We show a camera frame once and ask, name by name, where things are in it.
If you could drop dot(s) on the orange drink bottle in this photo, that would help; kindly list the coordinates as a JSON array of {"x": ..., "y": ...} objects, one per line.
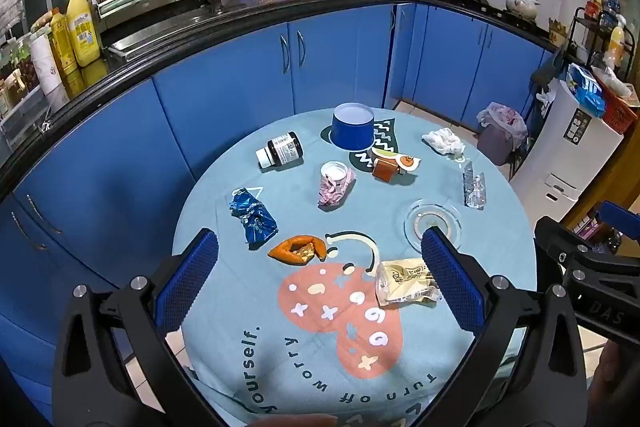
[{"x": 617, "y": 41}]

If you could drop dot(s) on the dark brown pill bottle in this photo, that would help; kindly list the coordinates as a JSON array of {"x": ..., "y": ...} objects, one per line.
[{"x": 282, "y": 149}]

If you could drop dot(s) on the large yellow detergent bottle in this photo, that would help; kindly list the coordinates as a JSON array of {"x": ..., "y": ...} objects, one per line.
[{"x": 82, "y": 32}]

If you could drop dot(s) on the slim yellow bottle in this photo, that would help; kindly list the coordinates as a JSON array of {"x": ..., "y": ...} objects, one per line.
[{"x": 61, "y": 42}]

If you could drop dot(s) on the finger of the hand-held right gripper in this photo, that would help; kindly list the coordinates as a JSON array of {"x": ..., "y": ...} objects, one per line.
[
  {"x": 550, "y": 237},
  {"x": 620, "y": 214}
]

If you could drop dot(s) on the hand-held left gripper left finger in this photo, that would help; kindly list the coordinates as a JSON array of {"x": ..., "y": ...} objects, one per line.
[{"x": 187, "y": 279}]

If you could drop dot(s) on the clear plastic blister pack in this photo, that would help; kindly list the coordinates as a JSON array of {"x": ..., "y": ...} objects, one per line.
[{"x": 474, "y": 189}]

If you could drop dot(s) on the white tissue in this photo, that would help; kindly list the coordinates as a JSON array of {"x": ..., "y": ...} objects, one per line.
[{"x": 442, "y": 141}]

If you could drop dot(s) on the clear plastic lid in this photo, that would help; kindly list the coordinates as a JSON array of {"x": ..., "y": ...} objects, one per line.
[{"x": 409, "y": 224}]

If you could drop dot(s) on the red plastic basket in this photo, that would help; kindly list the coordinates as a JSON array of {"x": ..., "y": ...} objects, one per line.
[{"x": 617, "y": 112}]

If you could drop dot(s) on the blue paper cup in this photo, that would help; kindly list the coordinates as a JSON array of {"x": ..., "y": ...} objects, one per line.
[{"x": 352, "y": 132}]

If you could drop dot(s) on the orange snack wrapper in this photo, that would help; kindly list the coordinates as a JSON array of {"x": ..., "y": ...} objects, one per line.
[{"x": 287, "y": 250}]

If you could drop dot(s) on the small brown carton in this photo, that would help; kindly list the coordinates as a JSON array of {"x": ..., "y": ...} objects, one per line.
[{"x": 385, "y": 169}]

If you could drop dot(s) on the white ceramic pot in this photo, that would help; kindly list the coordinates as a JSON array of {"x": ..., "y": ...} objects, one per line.
[{"x": 522, "y": 4}]

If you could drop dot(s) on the beige snack packet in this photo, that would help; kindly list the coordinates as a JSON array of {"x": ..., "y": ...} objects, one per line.
[{"x": 400, "y": 282}]

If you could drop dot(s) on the stack of paper cups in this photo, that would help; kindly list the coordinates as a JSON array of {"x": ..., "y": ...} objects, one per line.
[{"x": 47, "y": 67}]

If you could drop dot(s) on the grey bin with plastic bag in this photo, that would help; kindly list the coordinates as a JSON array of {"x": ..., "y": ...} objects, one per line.
[{"x": 495, "y": 142}]

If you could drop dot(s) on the person's right hand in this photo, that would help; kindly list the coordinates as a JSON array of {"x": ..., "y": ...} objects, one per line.
[{"x": 617, "y": 374}]

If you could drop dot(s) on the round table with blue cloth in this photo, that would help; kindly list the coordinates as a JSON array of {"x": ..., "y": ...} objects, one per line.
[{"x": 300, "y": 189}]

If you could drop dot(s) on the crushed pink white cup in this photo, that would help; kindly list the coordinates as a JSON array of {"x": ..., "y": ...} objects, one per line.
[{"x": 332, "y": 192}]

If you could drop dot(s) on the blue foil wrapper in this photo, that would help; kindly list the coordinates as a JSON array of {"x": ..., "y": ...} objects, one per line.
[{"x": 255, "y": 222}]

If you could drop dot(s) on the blue plastic packet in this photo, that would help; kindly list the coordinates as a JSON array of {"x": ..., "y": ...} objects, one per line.
[{"x": 585, "y": 89}]

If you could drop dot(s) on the black metal shelf rack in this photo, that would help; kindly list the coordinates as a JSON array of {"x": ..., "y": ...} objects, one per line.
[{"x": 574, "y": 24}]

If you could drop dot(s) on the white tall storage unit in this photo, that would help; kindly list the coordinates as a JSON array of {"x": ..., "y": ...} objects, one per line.
[{"x": 560, "y": 157}]

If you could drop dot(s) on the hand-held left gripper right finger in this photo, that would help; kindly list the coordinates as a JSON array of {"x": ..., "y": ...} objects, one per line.
[{"x": 452, "y": 282}]

